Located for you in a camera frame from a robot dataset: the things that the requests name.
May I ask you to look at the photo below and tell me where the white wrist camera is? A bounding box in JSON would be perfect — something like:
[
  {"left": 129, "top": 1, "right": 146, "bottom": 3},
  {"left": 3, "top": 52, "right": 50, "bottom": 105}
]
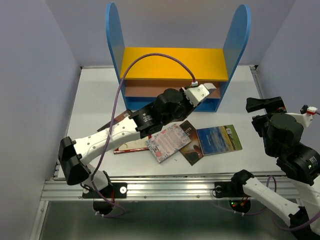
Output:
[
  {"left": 184, "top": 84, "right": 210, "bottom": 107},
  {"left": 287, "top": 105, "right": 320, "bottom": 128}
]

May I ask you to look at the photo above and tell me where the red bordered cream book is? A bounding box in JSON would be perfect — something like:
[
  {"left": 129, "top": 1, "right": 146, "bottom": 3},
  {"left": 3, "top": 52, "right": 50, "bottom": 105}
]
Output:
[{"left": 113, "top": 135, "right": 152, "bottom": 154}]

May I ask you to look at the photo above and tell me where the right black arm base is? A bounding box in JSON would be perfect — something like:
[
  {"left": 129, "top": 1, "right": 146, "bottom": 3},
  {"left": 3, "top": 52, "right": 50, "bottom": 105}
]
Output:
[{"left": 211, "top": 169, "right": 254, "bottom": 216}]

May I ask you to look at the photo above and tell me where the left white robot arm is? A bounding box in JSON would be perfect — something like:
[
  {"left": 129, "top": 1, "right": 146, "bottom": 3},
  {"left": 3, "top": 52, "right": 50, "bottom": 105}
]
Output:
[{"left": 58, "top": 86, "right": 207, "bottom": 197}]

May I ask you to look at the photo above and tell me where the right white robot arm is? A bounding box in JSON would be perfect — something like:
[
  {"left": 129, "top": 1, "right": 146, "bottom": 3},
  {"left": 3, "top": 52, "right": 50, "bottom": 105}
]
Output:
[{"left": 230, "top": 97, "right": 320, "bottom": 240}]

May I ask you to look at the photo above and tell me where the dark sunset paperback book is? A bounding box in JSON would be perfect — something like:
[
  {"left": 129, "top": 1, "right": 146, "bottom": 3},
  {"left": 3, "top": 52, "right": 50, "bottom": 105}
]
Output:
[{"left": 97, "top": 109, "right": 133, "bottom": 132}]

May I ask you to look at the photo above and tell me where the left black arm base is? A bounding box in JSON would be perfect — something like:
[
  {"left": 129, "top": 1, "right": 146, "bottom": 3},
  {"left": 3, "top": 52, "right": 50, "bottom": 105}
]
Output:
[{"left": 80, "top": 175, "right": 128, "bottom": 218}]

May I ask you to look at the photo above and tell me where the Three Days To See book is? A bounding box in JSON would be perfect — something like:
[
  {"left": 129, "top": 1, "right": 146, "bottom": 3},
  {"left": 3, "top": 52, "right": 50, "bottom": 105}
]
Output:
[{"left": 180, "top": 120, "right": 204, "bottom": 166}]

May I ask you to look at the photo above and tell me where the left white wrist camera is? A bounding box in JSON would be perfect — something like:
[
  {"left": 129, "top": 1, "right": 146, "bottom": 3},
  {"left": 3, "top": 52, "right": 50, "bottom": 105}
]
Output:
[{"left": 184, "top": 84, "right": 210, "bottom": 107}]

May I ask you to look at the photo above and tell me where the blue and yellow bookshelf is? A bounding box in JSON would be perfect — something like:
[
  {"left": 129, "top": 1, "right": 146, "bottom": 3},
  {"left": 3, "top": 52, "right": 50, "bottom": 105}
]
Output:
[{"left": 105, "top": 2, "right": 252, "bottom": 112}]

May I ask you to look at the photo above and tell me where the blue Animal Farm book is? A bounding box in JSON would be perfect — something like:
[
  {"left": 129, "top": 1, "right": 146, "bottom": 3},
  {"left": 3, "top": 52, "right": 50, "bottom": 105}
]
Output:
[{"left": 196, "top": 124, "right": 243, "bottom": 156}]

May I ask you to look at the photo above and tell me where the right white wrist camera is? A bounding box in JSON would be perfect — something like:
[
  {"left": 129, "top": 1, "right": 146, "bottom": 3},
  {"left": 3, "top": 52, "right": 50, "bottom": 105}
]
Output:
[{"left": 287, "top": 105, "right": 320, "bottom": 128}]

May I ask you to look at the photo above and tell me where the blue Jane Eyre book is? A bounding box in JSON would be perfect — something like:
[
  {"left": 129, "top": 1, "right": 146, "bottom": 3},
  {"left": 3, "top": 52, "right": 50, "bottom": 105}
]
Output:
[{"left": 203, "top": 82, "right": 217, "bottom": 96}]

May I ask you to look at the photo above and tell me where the aluminium mounting rail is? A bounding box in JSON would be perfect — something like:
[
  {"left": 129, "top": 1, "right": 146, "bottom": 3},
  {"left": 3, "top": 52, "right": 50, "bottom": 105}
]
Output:
[{"left": 39, "top": 174, "right": 298, "bottom": 202}]

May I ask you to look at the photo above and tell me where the floral Little Women book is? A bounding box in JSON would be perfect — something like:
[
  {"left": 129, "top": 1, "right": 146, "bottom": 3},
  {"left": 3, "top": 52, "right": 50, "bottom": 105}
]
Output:
[{"left": 145, "top": 124, "right": 191, "bottom": 164}]

